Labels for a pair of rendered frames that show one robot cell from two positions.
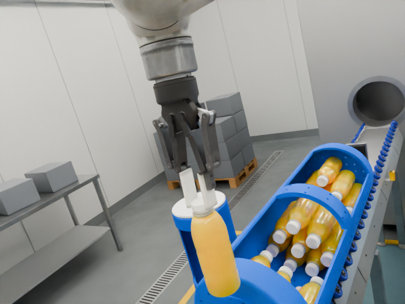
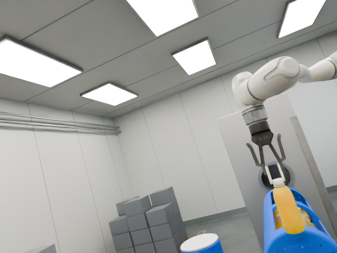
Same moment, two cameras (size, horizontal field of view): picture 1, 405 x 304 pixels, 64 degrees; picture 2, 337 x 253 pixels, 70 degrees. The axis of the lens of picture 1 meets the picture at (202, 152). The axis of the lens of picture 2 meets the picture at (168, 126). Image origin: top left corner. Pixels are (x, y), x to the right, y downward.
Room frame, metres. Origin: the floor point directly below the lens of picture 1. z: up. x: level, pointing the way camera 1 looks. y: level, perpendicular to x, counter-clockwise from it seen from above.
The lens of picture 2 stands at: (-0.23, 0.65, 1.60)
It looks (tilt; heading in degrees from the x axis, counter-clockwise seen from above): 9 degrees up; 341
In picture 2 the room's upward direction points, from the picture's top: 17 degrees counter-clockwise
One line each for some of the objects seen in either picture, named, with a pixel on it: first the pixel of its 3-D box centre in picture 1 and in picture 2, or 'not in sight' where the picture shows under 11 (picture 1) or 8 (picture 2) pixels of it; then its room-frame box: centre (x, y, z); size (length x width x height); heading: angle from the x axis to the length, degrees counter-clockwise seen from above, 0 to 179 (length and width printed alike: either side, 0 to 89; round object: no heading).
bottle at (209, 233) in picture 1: (213, 248); (287, 207); (0.56, 0.03, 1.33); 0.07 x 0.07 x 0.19
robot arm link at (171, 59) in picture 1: (169, 62); (255, 116); (0.57, 0.01, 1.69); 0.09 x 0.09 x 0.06
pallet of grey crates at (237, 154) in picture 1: (204, 142); (148, 226); (4.80, -0.06, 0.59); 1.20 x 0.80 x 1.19; 55
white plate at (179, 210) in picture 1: (198, 203); (199, 242); (1.51, 0.09, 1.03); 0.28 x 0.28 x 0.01
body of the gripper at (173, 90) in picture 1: (179, 105); (261, 134); (0.57, 0.02, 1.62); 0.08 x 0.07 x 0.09; 48
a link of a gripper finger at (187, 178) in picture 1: (188, 187); (269, 174); (0.58, 0.04, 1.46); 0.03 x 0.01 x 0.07; 138
